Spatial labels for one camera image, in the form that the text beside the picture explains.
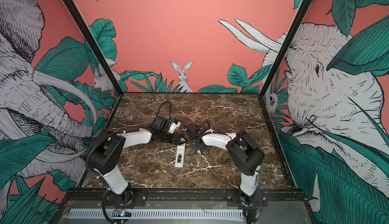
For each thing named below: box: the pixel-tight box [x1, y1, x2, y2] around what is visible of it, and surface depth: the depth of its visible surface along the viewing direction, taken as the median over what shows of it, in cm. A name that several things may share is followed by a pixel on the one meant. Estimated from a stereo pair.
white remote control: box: [174, 142, 186, 168], surface depth 88 cm
